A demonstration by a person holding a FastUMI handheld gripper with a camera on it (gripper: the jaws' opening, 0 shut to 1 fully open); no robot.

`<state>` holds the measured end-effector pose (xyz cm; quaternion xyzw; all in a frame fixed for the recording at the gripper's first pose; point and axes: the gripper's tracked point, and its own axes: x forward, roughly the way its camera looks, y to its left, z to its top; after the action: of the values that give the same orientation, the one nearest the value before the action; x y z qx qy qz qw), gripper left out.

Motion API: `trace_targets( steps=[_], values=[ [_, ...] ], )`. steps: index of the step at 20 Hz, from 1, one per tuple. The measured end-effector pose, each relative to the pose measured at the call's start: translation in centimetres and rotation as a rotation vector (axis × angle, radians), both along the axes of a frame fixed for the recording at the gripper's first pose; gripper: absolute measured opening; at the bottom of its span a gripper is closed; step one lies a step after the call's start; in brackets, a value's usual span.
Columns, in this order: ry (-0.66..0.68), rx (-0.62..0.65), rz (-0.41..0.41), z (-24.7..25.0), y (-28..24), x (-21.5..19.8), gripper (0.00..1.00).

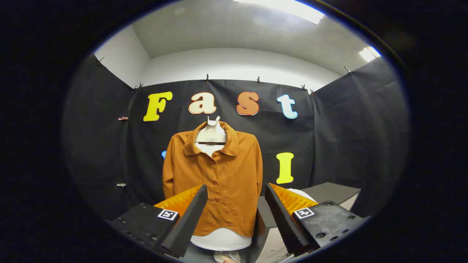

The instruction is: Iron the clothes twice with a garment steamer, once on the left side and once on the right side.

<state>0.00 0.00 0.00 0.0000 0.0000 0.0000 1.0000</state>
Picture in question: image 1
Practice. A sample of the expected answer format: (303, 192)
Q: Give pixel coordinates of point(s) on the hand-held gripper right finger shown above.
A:
(283, 226)

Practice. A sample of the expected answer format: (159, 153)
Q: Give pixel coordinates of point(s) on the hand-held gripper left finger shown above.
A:
(182, 226)

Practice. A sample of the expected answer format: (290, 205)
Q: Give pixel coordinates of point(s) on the orange button shirt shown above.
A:
(230, 182)

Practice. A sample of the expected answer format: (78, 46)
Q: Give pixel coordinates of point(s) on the white garment board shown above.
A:
(221, 239)

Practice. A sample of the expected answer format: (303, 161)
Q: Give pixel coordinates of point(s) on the row of black cloth clips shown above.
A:
(207, 77)

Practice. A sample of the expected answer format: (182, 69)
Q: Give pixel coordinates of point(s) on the small ceiling light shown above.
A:
(368, 54)

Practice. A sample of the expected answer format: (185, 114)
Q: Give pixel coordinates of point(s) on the long ceiling light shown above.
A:
(289, 8)

